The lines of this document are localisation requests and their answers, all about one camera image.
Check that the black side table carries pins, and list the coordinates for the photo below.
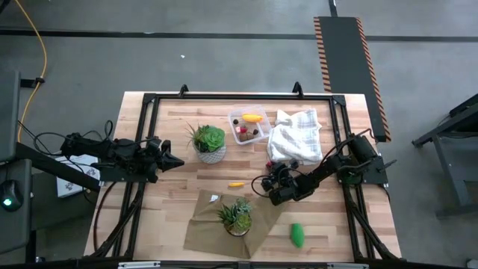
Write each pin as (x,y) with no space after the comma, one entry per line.
(452,157)

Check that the tan cloth napkin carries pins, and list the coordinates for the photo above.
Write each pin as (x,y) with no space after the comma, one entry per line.
(203,235)

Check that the black mat with striped edges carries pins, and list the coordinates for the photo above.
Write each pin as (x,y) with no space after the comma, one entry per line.
(343,56)

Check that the black aluminium table frame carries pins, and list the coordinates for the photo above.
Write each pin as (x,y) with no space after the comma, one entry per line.
(242,96)

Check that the white printed booklet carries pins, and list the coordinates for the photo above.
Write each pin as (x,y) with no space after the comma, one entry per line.
(72,185)

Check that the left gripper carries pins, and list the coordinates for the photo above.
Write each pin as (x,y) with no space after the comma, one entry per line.
(155,158)

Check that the black floor bracket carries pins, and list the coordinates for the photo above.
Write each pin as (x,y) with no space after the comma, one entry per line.
(28,83)

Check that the red toy strawberry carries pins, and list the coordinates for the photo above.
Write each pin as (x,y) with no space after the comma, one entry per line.
(244,130)

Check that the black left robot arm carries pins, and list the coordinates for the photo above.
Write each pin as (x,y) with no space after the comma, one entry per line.
(97,147)

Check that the succulent in white patterned pot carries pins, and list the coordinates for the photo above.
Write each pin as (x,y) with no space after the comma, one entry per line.
(211,140)

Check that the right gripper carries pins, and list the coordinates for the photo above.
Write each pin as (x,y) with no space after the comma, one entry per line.
(287,181)

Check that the green toy cucumber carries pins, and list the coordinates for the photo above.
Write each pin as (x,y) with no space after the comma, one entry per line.
(297,235)

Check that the brown toy kiwi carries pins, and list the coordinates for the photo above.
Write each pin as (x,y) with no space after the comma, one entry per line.
(246,138)

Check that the clear plastic tupperware container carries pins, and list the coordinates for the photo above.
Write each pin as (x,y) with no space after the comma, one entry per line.
(263,138)

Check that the succulents in black pot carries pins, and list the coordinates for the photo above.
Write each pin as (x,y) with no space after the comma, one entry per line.
(235,220)

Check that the grey desk surface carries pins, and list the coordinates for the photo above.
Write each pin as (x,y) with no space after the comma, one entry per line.
(16,231)

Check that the black rig rail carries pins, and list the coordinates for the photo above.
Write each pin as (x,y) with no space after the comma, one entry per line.
(205,266)

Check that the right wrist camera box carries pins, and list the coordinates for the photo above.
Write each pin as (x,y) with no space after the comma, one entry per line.
(282,197)

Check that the white paper tag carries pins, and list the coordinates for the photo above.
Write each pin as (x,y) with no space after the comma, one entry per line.
(214,198)

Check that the white checked dish towel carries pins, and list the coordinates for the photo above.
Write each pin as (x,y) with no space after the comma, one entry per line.
(295,142)

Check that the grey panel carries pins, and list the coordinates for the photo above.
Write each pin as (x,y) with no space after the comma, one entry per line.
(9,116)

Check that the black diagonal beam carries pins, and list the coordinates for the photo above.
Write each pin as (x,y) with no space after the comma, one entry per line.
(48,162)

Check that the red toy cherry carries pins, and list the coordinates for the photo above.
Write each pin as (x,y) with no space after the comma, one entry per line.
(269,164)

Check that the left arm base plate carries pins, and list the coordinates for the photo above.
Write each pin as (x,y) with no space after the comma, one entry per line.
(119,177)

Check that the small yellow toy banana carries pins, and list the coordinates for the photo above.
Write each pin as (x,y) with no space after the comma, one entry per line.
(236,184)

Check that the black computer mouse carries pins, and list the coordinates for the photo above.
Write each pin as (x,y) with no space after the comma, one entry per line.
(11,194)

